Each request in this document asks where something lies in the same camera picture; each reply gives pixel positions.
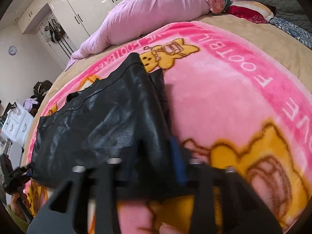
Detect purple cloth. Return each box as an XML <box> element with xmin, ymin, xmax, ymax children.
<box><xmin>23</xmin><ymin>97</ymin><xmax>39</xmax><ymax>110</ymax></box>

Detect red pillow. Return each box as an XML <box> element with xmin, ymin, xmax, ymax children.
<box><xmin>227</xmin><ymin>0</ymin><xmax>277</xmax><ymax>24</ymax></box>

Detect person's left hand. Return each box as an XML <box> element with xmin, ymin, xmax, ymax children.
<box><xmin>11</xmin><ymin>192</ymin><xmax>28</xmax><ymax>215</ymax></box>

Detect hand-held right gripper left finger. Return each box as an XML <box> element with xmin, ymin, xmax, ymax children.
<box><xmin>27</xmin><ymin>139</ymin><xmax>147</xmax><ymax>234</ymax></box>

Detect pink printed blanket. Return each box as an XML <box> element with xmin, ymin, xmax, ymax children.
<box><xmin>22</xmin><ymin>21</ymin><xmax>312</xmax><ymax>234</ymax></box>

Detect white wardrobe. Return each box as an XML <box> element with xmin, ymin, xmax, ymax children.
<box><xmin>18</xmin><ymin>0</ymin><xmax>147</xmax><ymax>64</ymax></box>

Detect blue patterned pillow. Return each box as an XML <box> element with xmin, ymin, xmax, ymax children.
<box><xmin>269</xmin><ymin>17</ymin><xmax>312</xmax><ymax>49</ymax></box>

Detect dark bag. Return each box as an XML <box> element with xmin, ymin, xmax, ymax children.
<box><xmin>33</xmin><ymin>80</ymin><xmax>53</xmax><ymax>95</ymax></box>

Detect black leather jacket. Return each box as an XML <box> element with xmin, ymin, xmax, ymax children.
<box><xmin>32</xmin><ymin>52</ymin><xmax>193</xmax><ymax>200</ymax></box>

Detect white drawer cabinet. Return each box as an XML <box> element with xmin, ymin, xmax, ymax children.
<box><xmin>0</xmin><ymin>101</ymin><xmax>35</xmax><ymax>147</ymax></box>

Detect beige bed sheet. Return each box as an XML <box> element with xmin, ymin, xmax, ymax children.
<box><xmin>22</xmin><ymin>13</ymin><xmax>312</xmax><ymax>156</ymax></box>

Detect hanging dark bags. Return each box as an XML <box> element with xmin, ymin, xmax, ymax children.
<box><xmin>45</xmin><ymin>19</ymin><xmax>74</xmax><ymax>54</ymax></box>

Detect lilac quilt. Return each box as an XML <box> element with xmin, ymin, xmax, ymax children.
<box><xmin>66</xmin><ymin>0</ymin><xmax>211</xmax><ymax>70</ymax></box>

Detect white chair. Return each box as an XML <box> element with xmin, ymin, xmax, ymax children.
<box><xmin>10</xmin><ymin>143</ymin><xmax>24</xmax><ymax>166</ymax></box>

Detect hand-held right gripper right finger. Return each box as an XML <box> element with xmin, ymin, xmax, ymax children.
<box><xmin>169</xmin><ymin>138</ymin><xmax>283</xmax><ymax>234</ymax></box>

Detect person's right hand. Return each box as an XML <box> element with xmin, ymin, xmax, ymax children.
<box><xmin>158</xmin><ymin>224</ymin><xmax>186</xmax><ymax>234</ymax></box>

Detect person's left forearm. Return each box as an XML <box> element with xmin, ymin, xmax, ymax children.
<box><xmin>5</xmin><ymin>205</ymin><xmax>28</xmax><ymax>234</ymax></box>

